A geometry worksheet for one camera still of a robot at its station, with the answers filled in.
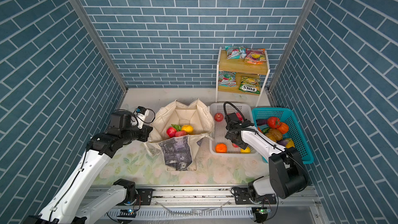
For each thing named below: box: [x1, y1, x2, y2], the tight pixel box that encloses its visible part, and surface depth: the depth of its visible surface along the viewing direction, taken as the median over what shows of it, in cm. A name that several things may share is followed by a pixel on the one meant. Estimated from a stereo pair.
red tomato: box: [267, 116, 281, 129], surface depth 95 cm
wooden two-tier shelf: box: [215, 46, 271, 108], surface depth 90 cm
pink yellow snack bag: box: [244, 48, 267, 65], surface depth 91 cm
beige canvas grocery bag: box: [145, 98, 216, 172], surface depth 82 cm
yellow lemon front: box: [239, 146, 251, 154], surface depth 86 cm
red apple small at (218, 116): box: [214, 112, 224, 122], surface depth 101 cm
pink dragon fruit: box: [166, 123, 182, 138], surface depth 88 cm
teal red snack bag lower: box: [218, 70, 237, 88], surface depth 103 cm
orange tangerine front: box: [215, 143, 228, 153], surface depth 86 cm
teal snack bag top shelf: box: [224, 45, 247, 60], surface depth 91 cm
